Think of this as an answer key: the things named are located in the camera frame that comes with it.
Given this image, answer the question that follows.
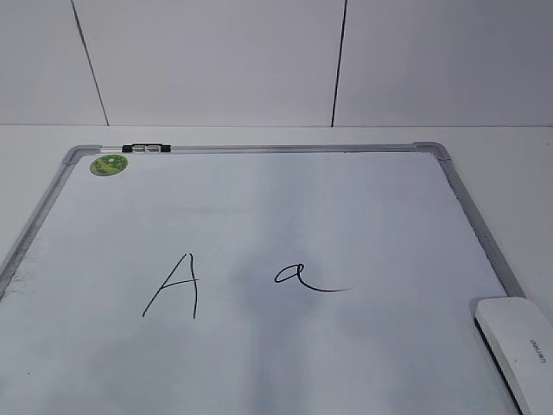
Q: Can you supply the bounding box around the white board eraser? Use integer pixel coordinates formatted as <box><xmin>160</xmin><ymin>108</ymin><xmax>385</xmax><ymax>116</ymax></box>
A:
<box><xmin>470</xmin><ymin>297</ymin><xmax>552</xmax><ymax>415</ymax></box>

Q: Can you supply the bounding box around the white whiteboard with grey frame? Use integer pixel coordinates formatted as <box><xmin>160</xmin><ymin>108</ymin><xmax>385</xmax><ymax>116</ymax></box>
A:
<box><xmin>1</xmin><ymin>143</ymin><xmax>529</xmax><ymax>414</ymax></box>

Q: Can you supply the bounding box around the round green magnet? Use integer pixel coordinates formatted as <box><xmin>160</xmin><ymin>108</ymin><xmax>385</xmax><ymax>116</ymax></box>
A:
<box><xmin>90</xmin><ymin>155</ymin><xmax>129</xmax><ymax>177</ymax></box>

